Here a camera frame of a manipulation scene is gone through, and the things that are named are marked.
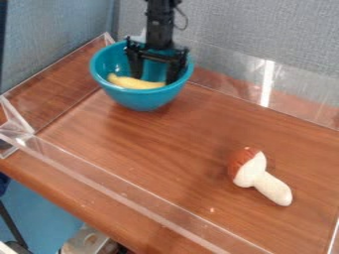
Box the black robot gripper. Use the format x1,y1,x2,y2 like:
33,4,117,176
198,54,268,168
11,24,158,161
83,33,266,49
125,0,189,84

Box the yellow toy banana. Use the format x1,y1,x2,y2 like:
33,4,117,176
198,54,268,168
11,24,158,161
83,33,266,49
107,73,166,89

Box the blue plastic bowl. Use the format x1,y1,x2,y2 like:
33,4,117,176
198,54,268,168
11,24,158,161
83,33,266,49
89,39,195,111

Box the clear acrylic tray walls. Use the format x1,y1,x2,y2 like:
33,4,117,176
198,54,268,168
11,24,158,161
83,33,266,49
0,35,339,254

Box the brown white toy mushroom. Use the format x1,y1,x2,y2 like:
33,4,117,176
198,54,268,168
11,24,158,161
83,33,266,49
227,147,293,206

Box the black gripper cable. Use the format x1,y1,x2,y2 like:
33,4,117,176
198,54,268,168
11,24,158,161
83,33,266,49
173,4,191,32

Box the grey metal bracket under table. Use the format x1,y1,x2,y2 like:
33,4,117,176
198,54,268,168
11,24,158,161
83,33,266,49
59,224,118,254

